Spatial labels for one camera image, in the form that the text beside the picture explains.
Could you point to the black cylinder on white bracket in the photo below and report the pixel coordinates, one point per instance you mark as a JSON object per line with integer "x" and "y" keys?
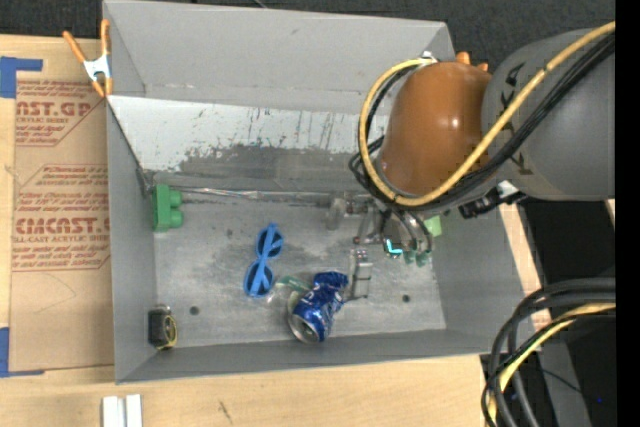
{"x": 480, "y": 206}

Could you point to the blue sunglasses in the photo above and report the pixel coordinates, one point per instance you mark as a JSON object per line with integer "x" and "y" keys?
{"x": 260, "y": 277}

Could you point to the green toy building block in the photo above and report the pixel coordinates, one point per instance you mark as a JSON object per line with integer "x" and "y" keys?
{"x": 166, "y": 210}

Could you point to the crushed blue drink can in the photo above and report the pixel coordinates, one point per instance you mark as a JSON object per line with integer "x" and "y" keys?
{"x": 315, "y": 310}

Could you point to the brown cardboard board, red print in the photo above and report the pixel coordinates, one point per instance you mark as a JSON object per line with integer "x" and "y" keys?
{"x": 60, "y": 305}

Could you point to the black and yellow tape measure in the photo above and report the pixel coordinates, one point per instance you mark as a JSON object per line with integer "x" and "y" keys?
{"x": 161, "y": 327}

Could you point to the grey metal bin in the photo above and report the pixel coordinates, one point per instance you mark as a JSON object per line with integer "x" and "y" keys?
{"x": 280, "y": 55}

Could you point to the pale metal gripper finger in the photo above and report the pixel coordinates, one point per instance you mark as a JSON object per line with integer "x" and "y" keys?
{"x": 361, "y": 272}
{"x": 336, "y": 214}

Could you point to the clear plastic container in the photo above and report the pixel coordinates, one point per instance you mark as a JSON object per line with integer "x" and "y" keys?
{"x": 287, "y": 286}

